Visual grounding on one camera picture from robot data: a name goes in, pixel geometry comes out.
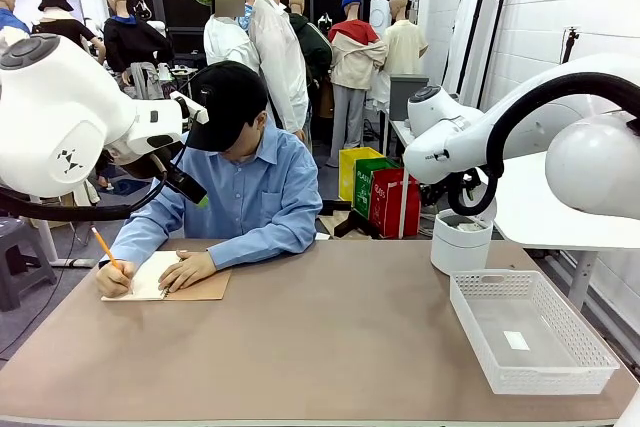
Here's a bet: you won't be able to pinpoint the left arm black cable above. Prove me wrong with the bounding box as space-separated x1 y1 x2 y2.
0 115 199 223

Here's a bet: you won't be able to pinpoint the white label sticker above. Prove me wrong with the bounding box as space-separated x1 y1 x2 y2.
502 330 531 352

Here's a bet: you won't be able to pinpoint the mannequin green checked hat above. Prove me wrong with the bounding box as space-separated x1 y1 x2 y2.
191 0 262 73

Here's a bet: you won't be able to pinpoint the mannequin beige shirt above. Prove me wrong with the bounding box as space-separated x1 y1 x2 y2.
382 0 430 79

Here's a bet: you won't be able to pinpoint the person's left hand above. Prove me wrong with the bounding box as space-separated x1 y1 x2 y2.
158 250 217 294

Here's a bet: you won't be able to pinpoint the grey plastic stool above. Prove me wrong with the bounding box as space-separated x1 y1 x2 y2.
0 216 58 313

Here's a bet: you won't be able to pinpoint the white perforated plastic basket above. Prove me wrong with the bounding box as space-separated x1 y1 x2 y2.
448 269 622 397

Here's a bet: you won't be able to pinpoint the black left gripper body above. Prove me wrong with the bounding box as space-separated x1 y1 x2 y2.
118 145 177 181

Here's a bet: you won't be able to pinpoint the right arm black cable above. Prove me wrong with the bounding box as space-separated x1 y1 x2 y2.
445 71 640 219

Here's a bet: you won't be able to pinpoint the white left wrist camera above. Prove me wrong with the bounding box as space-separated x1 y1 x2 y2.
168 90 210 126

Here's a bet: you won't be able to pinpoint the person's left forearm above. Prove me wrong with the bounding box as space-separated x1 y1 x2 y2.
207 225 320 271

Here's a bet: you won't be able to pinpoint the small white table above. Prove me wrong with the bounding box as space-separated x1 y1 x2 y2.
386 119 416 161

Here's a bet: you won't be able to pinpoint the mannequin blue white jacket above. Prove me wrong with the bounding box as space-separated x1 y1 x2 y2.
0 0 32 44

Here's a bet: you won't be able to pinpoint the grey cabinet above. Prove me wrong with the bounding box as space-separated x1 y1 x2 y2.
388 75 431 121

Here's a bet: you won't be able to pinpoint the mannequin black bucket hat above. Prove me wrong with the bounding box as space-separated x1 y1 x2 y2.
30 0 107 66

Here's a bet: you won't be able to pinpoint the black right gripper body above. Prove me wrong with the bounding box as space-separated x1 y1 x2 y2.
420 168 482 206

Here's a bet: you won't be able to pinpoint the spiral notebook brown cover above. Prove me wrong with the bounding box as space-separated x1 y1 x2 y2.
100 249 233 303

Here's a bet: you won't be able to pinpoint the mannequin blue cap red jacket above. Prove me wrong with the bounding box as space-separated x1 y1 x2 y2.
326 0 389 169

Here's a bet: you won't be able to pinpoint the mannequin black hoodie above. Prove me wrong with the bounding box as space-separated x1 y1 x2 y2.
103 0 176 101

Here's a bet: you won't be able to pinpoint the person's right forearm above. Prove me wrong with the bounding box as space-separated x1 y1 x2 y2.
107 218 172 269

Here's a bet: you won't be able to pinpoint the green recycling bin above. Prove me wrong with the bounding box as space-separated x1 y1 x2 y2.
352 156 401 221

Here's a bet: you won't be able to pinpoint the white lidded trash bin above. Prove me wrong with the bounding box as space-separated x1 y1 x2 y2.
430 195 498 277

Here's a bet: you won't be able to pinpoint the black camera tripod pole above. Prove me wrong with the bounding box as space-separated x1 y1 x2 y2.
559 26 582 65

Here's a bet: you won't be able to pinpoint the large white side table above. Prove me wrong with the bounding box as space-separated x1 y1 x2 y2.
487 149 640 311

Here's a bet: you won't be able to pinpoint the white oval appliance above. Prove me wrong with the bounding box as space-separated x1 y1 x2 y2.
369 0 393 39

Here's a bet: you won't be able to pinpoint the tall mannequin white shirt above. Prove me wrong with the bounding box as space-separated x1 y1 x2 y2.
248 0 312 141

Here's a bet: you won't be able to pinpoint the yellow pencil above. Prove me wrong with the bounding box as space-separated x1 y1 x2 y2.
90 226 122 270

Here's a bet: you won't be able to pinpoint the wooden board black brackets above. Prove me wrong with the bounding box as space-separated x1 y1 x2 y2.
318 199 382 241

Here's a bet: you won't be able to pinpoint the black baseball cap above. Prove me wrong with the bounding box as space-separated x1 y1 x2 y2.
186 60 269 152

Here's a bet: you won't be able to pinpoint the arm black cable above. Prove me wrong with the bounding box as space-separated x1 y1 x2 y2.
0 115 199 223
445 71 640 219

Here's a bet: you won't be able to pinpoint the person's right hand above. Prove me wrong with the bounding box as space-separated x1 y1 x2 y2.
95 260 138 300

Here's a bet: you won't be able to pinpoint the person in blue shirt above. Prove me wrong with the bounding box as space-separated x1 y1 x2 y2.
107 60 324 273

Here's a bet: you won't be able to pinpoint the yellow recycling bin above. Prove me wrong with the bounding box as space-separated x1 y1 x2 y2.
338 146 386 203

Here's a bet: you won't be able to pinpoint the white work table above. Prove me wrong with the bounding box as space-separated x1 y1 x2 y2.
29 219 97 269

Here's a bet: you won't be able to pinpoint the black wall pole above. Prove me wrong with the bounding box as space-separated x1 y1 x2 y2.
468 0 497 108
480 0 517 111

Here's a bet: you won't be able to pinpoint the mannequin dark green hoodie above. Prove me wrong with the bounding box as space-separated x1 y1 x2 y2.
287 0 334 148

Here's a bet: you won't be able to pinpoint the red recycling bin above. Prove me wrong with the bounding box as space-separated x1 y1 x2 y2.
368 167 423 240

